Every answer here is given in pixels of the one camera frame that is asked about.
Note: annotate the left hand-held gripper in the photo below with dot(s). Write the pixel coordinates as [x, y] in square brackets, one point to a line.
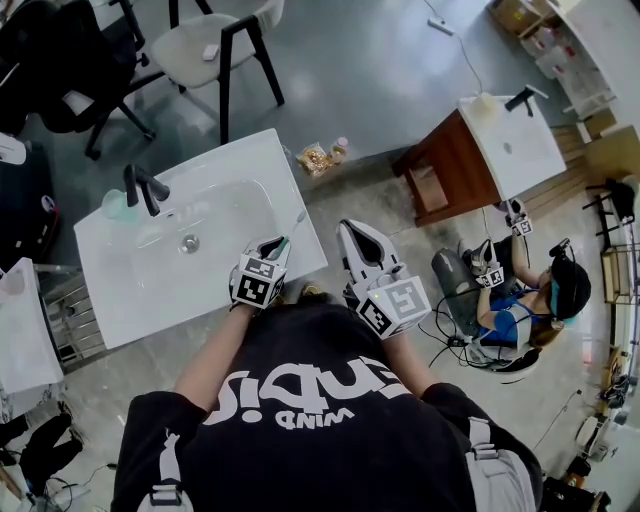
[255, 287]

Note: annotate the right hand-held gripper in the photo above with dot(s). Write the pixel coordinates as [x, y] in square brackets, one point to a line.
[400, 305]

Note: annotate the blue toothbrush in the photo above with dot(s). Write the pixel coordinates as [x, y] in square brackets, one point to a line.
[284, 245]

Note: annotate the person's right forearm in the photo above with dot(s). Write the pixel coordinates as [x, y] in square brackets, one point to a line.
[405, 365]

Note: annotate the person's left forearm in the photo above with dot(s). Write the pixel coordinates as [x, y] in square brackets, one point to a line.
[215, 355]

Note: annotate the person's left yellow shoe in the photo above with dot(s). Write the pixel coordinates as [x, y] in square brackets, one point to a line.
[278, 298]

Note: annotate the person's yellow shoe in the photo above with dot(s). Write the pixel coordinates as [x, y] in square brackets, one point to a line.
[310, 290]
[278, 298]

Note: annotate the person's right yellow shoe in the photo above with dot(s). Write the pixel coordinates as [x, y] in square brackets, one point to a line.
[310, 290]

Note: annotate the clear snack bag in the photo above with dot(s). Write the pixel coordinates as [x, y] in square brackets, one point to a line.
[314, 160]

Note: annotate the brown wooden sink cabinet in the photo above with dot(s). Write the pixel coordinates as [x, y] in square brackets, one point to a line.
[450, 160]

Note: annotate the large white sink basin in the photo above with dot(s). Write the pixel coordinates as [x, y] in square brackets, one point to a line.
[150, 300]

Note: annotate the black sink faucet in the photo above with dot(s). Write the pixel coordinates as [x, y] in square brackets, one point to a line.
[145, 187]

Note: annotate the translucent green cup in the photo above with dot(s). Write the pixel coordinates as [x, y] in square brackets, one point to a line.
[116, 207]

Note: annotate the white low stool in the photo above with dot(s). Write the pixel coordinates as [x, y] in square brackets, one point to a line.
[520, 367]

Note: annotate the small white sink basin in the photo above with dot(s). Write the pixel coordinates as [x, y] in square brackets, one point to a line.
[525, 150]

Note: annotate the cream cup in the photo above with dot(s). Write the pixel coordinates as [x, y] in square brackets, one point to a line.
[485, 105]

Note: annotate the slatted wooden pallet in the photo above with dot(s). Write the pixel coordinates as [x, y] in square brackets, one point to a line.
[560, 170]

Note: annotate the small white box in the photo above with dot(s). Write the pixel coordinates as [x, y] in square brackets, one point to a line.
[210, 52]

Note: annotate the beige chair with black legs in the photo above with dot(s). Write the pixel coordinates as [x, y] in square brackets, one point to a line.
[200, 50]

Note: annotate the black angular faucet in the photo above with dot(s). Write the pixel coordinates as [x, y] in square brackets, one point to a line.
[520, 100]

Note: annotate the person's black printed shirt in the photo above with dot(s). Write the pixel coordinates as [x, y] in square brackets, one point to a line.
[325, 475]

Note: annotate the white power strip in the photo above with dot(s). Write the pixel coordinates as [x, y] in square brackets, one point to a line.
[441, 26]

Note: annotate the black equipment case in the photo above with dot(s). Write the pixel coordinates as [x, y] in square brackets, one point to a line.
[25, 210]

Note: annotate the black metal stand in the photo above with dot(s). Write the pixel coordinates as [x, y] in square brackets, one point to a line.
[620, 200]

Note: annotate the translucent pinkish cup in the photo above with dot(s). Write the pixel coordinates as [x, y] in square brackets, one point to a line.
[12, 282]

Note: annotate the light wooden board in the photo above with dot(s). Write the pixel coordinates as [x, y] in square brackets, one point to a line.
[615, 150]

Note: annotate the white rounded device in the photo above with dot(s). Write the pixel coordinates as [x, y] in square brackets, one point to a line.
[11, 149]

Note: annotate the black office chair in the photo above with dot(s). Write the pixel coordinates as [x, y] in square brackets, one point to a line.
[50, 75]

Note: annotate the cardboard box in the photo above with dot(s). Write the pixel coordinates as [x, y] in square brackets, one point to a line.
[517, 15]

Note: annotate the white floor appliance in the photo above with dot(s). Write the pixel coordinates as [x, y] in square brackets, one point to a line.
[592, 435]

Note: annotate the white storage shelf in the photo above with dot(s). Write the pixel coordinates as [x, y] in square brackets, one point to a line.
[575, 60]

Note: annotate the chrome sink frame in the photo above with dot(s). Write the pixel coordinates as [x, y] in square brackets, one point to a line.
[75, 325]

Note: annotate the wooden frame rack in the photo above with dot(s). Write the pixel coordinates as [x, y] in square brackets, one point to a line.
[622, 275]

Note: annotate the white sink on chrome frame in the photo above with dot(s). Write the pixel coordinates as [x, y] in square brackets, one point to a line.
[25, 345]

